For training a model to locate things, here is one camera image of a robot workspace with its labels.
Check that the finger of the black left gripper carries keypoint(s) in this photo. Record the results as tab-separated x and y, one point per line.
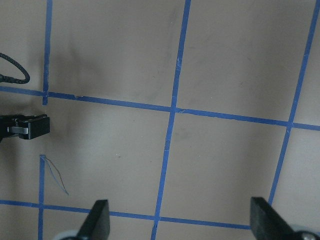
24	127

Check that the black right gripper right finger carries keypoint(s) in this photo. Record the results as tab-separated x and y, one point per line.
266	223

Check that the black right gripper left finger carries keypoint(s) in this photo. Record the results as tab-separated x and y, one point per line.
97	224

